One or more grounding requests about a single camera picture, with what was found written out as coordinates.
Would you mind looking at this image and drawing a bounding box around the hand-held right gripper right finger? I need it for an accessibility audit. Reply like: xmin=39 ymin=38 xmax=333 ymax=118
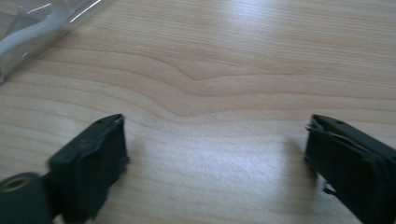
xmin=304 ymin=113 xmax=396 ymax=224

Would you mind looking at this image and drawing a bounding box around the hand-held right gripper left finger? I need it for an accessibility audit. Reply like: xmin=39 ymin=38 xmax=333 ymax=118
xmin=47 ymin=113 xmax=131 ymax=224

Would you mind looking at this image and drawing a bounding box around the clear plastic bag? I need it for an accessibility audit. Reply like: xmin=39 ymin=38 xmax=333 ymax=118
xmin=0 ymin=0 xmax=110 ymax=85

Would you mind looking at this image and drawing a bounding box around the white cable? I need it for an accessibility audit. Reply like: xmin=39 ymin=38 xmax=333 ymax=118
xmin=0 ymin=5 xmax=70 ymax=57

